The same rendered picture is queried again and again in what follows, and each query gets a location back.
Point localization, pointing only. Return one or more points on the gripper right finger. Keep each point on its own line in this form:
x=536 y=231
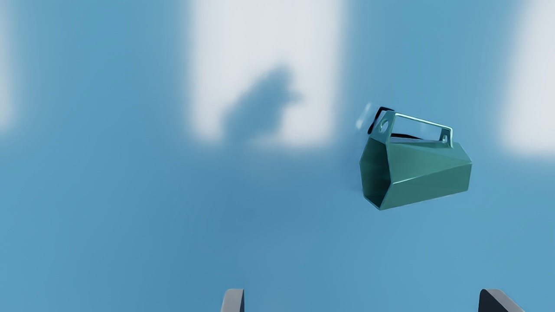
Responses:
x=496 y=302

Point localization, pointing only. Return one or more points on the teal faceted mug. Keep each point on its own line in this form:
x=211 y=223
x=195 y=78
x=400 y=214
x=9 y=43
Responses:
x=416 y=173

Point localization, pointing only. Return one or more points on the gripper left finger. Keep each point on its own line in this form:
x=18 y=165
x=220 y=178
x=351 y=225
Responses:
x=233 y=301

